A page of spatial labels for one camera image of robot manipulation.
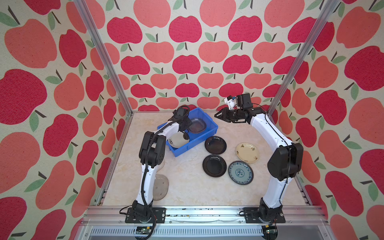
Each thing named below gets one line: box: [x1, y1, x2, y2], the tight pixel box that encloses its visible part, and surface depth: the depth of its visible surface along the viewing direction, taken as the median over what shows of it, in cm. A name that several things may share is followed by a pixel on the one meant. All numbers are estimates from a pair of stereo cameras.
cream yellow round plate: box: [236, 142, 260, 164], surface depth 100 cm
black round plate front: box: [202, 154, 227, 178], surface depth 92 cm
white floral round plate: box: [167, 131, 190, 148], surface depth 104 cm
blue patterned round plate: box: [228, 160, 254, 185], surface depth 90 cm
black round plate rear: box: [204, 136, 227, 155], surface depth 103 cm
